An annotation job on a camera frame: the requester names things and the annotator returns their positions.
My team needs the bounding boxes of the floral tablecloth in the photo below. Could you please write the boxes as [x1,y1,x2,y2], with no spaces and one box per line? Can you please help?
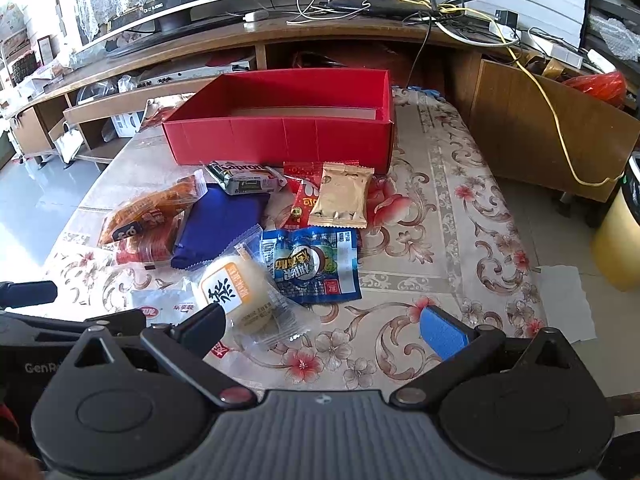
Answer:
[44,90,546,392]

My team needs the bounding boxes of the brown cardboard box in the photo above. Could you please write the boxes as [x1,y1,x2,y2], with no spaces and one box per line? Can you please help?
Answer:
[468,61,639,203]

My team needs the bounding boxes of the silver media player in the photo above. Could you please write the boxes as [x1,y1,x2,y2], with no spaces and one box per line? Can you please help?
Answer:
[137,56,255,88]

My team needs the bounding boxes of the gold foil snack packet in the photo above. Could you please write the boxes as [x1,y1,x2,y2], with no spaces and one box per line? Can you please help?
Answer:
[308,162,374,229]

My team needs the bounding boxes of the white cable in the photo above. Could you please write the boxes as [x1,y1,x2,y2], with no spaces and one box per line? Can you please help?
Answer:
[285,0,331,26]

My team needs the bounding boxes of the green white Kaprons wafer pack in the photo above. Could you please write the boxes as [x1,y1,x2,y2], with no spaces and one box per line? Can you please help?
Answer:
[204,160,288,196]

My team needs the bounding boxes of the wooden TV stand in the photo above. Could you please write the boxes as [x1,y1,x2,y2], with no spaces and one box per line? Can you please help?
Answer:
[10,18,540,164]

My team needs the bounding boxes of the white spicy strip packet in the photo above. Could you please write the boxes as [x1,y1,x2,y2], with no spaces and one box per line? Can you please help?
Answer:
[130,288,227,358]

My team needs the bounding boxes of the clear white pastry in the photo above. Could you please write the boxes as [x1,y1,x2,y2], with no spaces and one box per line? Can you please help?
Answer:
[192,224,320,350]

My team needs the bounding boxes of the white power strip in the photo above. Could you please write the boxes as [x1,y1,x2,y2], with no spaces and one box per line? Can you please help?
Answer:
[522,32,582,70]

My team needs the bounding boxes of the orange spicy snack packet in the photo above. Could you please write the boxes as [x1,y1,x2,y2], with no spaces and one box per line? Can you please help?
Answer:
[98,169,207,246]

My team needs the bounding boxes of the red cardboard box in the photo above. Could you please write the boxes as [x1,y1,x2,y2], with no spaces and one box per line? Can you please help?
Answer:
[163,67,395,174]

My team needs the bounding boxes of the black router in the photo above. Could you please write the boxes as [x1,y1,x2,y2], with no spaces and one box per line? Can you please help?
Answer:
[324,0,476,22]

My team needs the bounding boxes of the red clear cake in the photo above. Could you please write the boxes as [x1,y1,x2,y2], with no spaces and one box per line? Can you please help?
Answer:
[115,212,184,266]

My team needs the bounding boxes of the yellow cable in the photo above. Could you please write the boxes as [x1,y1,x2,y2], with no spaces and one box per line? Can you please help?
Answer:
[364,0,627,189]

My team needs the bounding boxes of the white small device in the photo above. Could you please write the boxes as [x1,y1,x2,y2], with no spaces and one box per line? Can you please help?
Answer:
[243,9,269,23]

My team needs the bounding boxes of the white paper sheet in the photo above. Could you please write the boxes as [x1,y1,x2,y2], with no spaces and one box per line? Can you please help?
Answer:
[537,266,597,344]

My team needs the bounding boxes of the dark blue snack pouch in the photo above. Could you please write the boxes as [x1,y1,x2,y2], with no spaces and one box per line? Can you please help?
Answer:
[170,184,270,270]

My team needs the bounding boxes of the red Trolli gummy bag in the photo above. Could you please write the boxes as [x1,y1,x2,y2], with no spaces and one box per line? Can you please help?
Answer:
[283,162,323,230]

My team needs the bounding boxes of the blue snack packet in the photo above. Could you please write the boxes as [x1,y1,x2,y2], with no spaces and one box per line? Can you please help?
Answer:
[260,226,361,304]

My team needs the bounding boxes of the yellow bin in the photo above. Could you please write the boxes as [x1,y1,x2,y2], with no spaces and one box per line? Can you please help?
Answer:
[591,151,640,292]

